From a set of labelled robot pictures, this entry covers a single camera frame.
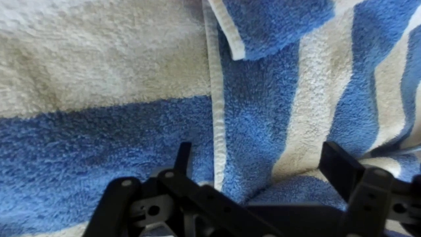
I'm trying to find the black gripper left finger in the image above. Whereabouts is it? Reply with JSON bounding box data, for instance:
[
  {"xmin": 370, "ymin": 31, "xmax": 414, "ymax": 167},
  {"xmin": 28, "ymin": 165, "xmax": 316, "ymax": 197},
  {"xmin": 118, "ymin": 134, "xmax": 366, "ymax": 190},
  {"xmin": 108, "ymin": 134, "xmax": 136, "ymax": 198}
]
[{"xmin": 82, "ymin": 140, "xmax": 282, "ymax": 237}]

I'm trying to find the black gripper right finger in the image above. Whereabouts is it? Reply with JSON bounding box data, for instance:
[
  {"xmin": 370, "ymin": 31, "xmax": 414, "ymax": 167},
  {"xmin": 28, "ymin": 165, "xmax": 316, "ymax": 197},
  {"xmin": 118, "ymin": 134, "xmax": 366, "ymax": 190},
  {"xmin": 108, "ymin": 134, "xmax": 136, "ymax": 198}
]
[{"xmin": 319, "ymin": 142, "xmax": 421, "ymax": 237}]

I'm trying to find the blue white striped towel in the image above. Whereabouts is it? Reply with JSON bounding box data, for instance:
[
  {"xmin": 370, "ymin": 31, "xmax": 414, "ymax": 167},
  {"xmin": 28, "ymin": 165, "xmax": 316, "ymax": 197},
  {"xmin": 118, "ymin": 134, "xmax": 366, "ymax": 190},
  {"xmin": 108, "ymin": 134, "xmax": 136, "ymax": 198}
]
[{"xmin": 0, "ymin": 0, "xmax": 421, "ymax": 237}]

